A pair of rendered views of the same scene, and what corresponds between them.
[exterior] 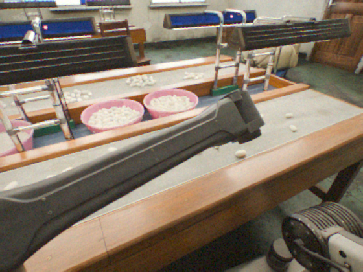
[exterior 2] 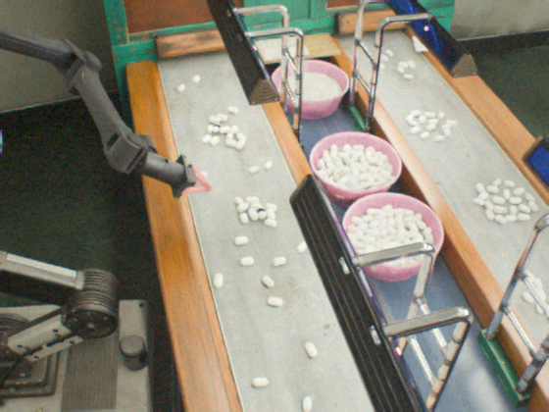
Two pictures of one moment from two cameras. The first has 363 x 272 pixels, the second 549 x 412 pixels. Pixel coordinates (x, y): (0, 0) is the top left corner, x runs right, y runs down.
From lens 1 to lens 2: 159 cm
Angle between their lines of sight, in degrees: 75
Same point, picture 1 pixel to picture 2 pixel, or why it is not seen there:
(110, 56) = (247, 81)
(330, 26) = (389, 390)
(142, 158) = (90, 98)
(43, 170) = (254, 124)
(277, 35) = (321, 248)
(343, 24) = not seen: outside the picture
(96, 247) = not seen: hidden behind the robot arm
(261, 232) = not seen: outside the picture
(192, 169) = (211, 231)
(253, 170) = (178, 273)
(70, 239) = (160, 145)
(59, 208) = (80, 84)
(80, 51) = (245, 62)
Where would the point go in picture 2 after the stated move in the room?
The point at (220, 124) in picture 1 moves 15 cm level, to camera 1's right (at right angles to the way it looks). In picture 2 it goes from (104, 128) to (76, 168)
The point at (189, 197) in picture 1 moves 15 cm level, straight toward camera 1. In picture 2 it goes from (165, 211) to (116, 200)
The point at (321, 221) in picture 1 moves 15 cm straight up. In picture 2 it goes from (90, 279) to (76, 235)
